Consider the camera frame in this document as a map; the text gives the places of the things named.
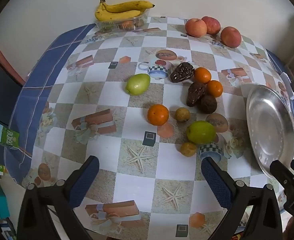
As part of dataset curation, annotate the clear plastic container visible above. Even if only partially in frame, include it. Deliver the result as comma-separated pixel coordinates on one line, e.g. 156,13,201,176
95,9,150,32

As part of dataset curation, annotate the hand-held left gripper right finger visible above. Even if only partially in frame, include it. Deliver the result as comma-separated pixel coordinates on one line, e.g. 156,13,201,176
201,156,284,240

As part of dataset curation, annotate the small yellow-brown round fruit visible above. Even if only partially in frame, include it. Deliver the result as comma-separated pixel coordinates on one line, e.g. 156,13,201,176
175,107,190,122
180,142,198,157

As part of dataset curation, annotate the light green pear-shaped fruit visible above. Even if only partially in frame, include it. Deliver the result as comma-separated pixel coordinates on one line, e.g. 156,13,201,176
126,74,151,96

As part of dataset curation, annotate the dark brown wrinkled fruit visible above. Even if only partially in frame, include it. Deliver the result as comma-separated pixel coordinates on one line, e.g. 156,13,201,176
170,62,195,83
186,81,207,107

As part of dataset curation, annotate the checkered printed tablecloth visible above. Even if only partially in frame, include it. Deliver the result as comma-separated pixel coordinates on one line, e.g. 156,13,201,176
4,16,294,240

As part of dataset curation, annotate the small reddish fruit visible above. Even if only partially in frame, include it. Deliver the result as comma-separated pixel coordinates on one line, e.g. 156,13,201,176
119,20,135,30

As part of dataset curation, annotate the green and white carton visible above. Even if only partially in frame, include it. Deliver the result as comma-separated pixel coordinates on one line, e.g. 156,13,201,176
0,123,20,150

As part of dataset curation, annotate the red apple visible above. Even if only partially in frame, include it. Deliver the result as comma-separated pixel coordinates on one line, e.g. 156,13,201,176
185,18,207,38
201,16,221,35
220,26,242,48

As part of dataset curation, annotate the green apple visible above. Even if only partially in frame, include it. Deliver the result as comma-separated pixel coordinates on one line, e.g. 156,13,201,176
186,121,216,145

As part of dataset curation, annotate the stainless steel plate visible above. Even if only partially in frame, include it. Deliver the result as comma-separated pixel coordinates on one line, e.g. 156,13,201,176
246,84,294,179

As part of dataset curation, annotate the dark brown round fruit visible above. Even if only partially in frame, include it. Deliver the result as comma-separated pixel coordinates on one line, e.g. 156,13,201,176
199,95,218,113

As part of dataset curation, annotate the white device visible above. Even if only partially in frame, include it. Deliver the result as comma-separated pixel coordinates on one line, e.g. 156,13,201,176
281,72,294,99

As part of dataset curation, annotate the orange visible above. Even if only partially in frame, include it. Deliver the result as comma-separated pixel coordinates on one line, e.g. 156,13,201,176
194,67,212,84
147,104,169,126
206,80,224,98

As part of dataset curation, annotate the yellow banana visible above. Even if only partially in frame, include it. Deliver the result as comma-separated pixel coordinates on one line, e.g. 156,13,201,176
99,0,155,13
95,2,144,21

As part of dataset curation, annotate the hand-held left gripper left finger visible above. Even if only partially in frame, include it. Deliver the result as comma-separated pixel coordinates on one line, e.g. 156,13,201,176
17,155,100,240

